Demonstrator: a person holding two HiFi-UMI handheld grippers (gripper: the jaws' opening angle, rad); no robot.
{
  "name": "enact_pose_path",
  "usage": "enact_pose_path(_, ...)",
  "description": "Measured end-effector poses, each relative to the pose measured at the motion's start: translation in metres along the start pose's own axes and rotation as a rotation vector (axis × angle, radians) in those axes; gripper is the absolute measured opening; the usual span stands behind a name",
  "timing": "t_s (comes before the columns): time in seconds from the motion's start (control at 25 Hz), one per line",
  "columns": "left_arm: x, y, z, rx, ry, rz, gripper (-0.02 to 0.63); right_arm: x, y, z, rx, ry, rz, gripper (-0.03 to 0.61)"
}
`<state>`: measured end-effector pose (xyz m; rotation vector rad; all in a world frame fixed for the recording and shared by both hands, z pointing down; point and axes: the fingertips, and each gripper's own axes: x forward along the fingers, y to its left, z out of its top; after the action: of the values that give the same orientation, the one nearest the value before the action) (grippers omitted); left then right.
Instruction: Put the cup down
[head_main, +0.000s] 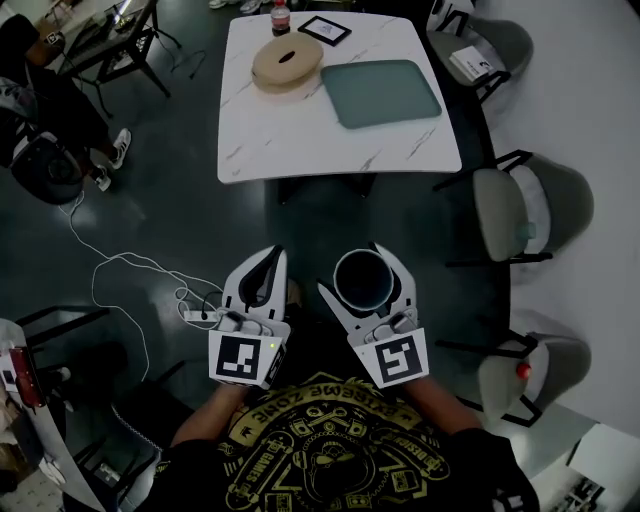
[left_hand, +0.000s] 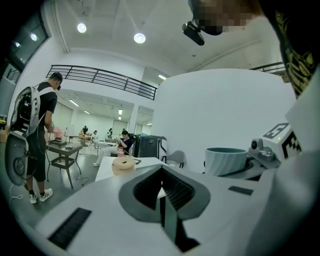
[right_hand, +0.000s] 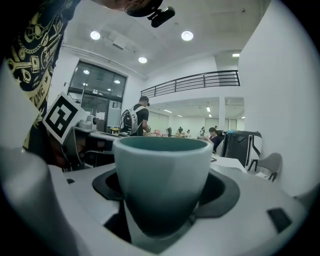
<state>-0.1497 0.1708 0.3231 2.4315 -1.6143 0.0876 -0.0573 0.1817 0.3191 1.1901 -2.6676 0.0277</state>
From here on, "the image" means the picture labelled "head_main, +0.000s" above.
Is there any person's black printed shirt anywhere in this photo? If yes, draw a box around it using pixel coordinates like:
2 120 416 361
149 304 542 512

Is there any person's right forearm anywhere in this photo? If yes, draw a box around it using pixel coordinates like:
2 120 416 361
399 374 484 437

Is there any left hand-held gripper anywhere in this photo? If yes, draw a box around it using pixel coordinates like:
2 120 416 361
208 244 292 392

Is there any black picture frame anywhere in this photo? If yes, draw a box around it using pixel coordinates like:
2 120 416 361
297 14 353 49

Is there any white cable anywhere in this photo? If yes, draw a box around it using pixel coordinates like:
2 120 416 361
58 189 225 382

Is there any black side table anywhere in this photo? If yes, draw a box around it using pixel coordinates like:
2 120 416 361
29 0 184 119

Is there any black table base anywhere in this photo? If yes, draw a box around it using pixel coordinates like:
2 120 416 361
276 171 377 207

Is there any teal rectangular tray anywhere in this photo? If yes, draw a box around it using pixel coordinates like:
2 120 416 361
319 58 444 131

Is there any red-capped soda bottle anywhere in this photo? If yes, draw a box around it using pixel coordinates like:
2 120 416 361
270 0 292 38

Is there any black cable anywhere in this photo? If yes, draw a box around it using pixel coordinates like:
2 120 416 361
199 289 226 322

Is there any white printed box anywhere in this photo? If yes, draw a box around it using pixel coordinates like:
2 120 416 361
448 46 494 84

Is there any red box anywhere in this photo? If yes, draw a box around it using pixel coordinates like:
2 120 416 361
8 345 47 409

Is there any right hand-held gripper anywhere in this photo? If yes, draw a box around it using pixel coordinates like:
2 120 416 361
316 242 431 391

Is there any grey upholstered chair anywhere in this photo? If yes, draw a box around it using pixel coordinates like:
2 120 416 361
432 149 596 270
434 312 595 430
426 17 536 105

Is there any person's left forearm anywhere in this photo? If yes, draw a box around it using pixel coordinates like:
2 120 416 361
169 382 252 449

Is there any beige round woven box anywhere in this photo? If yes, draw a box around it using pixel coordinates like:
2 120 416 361
251 34 325 105

